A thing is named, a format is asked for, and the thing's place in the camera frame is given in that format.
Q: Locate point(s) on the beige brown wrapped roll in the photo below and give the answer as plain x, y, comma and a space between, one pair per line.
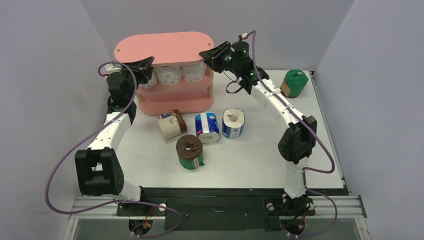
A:
171, 124

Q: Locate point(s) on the green wrapped roll far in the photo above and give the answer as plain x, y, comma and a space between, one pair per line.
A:
293, 83

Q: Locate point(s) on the white dotted roll shelf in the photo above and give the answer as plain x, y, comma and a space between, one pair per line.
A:
193, 72

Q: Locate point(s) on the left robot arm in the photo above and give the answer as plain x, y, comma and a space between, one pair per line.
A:
98, 169

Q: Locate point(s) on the brown green roll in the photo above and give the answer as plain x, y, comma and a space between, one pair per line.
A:
190, 152

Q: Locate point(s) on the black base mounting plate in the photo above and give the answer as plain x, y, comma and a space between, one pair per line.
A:
216, 209

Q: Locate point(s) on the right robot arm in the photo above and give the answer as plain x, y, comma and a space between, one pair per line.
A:
297, 142

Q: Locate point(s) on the pink three-tier shelf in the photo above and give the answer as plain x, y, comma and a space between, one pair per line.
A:
169, 49

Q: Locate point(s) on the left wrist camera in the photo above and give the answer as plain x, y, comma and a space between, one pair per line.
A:
111, 68

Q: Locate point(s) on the white dotted roll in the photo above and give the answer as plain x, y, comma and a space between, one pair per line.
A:
169, 75
151, 82

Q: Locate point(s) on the blue white roll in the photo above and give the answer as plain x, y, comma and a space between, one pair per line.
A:
233, 122
206, 127

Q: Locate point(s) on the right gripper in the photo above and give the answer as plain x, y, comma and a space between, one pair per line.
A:
222, 52

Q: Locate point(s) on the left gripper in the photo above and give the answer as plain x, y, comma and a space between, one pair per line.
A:
145, 66

